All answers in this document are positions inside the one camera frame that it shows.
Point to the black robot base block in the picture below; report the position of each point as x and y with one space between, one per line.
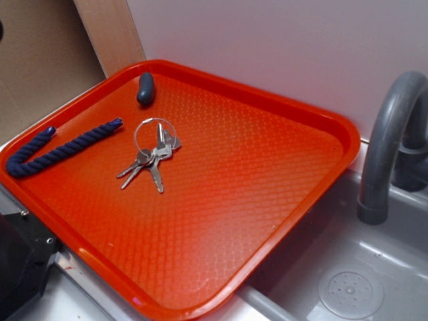
28 251

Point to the orange plastic tray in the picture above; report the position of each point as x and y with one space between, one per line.
250 167

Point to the silver keys on ring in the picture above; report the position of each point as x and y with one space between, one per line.
167 142

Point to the grey toy faucet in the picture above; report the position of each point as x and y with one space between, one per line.
397 149

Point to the dark grey oblong object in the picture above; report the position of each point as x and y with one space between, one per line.
146 89

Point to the brown cardboard panel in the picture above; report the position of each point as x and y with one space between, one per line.
47 60

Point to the light wooden board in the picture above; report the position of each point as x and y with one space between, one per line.
112 33

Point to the grey plastic sink basin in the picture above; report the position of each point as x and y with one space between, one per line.
331 266

